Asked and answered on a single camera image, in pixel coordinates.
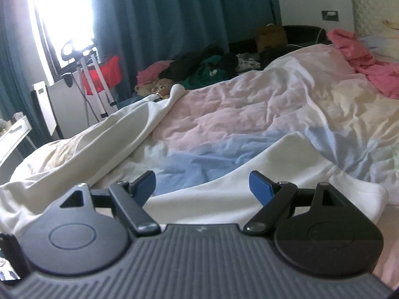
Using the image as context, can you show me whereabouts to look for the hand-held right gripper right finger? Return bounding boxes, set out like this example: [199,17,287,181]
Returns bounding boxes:
[242,170,357,235]

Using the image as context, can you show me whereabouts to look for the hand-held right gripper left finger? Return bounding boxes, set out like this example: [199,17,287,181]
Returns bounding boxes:
[44,170,161,236]

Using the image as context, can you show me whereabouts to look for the white sweatpants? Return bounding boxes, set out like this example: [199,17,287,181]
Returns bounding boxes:
[0,84,389,238]

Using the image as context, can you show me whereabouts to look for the pink garment in clothes pile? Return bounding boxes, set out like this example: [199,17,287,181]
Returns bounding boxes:
[137,61,173,84]

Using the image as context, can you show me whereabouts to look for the black clothes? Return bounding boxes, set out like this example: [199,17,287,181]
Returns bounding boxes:
[160,44,262,80]

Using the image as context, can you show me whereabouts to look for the pastel bed blanket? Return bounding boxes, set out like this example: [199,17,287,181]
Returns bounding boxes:
[0,42,399,290]

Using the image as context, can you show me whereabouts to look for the beige patterned garment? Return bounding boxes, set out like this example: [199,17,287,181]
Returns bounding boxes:
[134,79,175,101]

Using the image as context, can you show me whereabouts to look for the white dressing table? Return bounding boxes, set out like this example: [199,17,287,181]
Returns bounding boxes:
[0,111,35,176]

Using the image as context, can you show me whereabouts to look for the red garment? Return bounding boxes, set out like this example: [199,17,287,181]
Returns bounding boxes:
[83,55,121,96]

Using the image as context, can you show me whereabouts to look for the leaning folded board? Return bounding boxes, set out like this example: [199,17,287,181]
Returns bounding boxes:
[30,80,58,137]

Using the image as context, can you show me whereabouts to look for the green garment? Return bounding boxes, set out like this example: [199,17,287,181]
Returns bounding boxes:
[182,54,229,90]

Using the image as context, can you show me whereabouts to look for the garment steamer stand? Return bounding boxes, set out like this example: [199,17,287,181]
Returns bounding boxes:
[60,38,118,119]

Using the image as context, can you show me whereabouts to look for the brown bag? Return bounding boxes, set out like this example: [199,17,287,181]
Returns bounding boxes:
[255,24,288,53]

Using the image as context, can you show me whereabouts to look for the black sofa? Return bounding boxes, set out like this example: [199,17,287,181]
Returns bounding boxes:
[228,24,333,57]

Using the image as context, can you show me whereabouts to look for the pink fleece garment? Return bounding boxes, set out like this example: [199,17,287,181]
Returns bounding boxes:
[327,28,399,99]

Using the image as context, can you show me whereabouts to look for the blue curtain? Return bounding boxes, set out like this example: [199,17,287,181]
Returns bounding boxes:
[0,19,50,159]
[94,0,283,108]

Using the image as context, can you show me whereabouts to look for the pale pillow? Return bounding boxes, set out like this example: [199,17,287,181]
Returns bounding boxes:
[358,19,399,67]

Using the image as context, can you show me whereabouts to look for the dark framed window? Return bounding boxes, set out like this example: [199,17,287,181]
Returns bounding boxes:
[26,0,99,83]

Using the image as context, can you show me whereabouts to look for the quilted white headboard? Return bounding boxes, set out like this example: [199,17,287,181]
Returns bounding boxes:
[350,0,399,38]

